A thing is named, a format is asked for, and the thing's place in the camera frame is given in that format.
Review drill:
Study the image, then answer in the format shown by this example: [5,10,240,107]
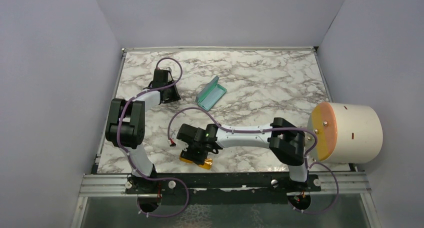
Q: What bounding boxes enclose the aluminium frame rail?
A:
[79,171,372,197]

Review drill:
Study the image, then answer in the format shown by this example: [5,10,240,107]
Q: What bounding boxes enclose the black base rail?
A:
[125,171,322,206]

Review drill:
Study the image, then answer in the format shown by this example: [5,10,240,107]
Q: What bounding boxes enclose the grey green glasses case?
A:
[195,76,227,111]

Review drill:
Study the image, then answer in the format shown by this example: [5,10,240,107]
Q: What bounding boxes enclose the white cylindrical drum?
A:
[307,102,384,164]

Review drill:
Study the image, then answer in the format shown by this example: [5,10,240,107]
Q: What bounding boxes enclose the orange sunglasses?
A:
[179,152,213,170]

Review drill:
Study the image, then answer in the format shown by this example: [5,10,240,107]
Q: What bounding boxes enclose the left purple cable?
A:
[116,57,190,219]

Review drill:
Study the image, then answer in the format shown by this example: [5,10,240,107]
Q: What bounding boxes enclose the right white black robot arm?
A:
[176,117,309,192]

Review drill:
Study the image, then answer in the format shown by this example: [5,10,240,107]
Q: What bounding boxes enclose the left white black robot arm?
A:
[105,68,182,194]

